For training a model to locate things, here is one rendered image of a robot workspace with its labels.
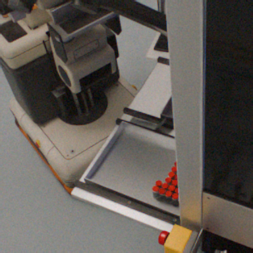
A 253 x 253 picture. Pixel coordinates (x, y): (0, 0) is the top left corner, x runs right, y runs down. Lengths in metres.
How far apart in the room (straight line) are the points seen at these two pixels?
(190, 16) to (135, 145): 0.93
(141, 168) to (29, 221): 1.16
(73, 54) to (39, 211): 0.95
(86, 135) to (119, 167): 0.92
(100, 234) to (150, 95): 0.95
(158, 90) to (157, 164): 0.34
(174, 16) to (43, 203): 1.98
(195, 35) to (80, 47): 1.30
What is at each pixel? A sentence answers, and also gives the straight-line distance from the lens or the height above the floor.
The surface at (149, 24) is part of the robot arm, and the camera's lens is 1.46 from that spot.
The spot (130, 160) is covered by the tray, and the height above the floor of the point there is 0.88.
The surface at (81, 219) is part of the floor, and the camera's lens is 2.56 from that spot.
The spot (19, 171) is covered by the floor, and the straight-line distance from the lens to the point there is 2.83.
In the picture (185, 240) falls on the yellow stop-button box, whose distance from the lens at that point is 1.28.
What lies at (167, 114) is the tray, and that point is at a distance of 1.73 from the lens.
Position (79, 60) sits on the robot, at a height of 0.81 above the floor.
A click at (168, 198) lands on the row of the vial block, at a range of 1.48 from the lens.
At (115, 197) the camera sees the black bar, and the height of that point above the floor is 0.90.
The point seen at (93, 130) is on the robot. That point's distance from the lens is 2.52.
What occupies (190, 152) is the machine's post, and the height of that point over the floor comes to 1.35.
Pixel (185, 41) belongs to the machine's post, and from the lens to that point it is 0.81.
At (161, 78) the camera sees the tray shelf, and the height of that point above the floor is 0.88.
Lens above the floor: 2.18
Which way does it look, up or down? 54 degrees down
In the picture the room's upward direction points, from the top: 7 degrees counter-clockwise
